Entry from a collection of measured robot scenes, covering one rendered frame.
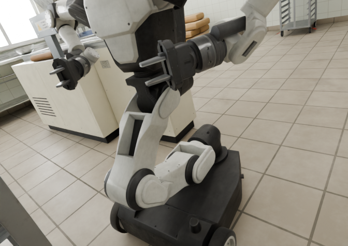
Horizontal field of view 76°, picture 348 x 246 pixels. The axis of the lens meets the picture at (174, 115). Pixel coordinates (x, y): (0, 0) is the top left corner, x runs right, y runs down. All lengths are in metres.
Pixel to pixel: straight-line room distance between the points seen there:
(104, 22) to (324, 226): 1.19
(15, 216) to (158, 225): 0.73
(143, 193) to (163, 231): 0.29
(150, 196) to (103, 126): 1.41
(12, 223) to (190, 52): 0.46
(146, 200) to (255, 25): 0.61
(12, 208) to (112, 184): 0.48
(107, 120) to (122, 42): 1.45
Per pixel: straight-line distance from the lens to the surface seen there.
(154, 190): 0.82
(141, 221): 1.11
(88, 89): 2.04
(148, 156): 0.83
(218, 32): 0.58
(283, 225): 1.24
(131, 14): 0.71
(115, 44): 0.81
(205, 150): 1.12
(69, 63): 0.96
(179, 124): 1.80
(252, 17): 0.61
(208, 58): 0.57
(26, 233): 0.43
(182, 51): 0.56
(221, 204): 1.09
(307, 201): 1.34
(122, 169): 0.82
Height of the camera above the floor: 0.99
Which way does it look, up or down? 25 degrees down
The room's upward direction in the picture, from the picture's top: 15 degrees counter-clockwise
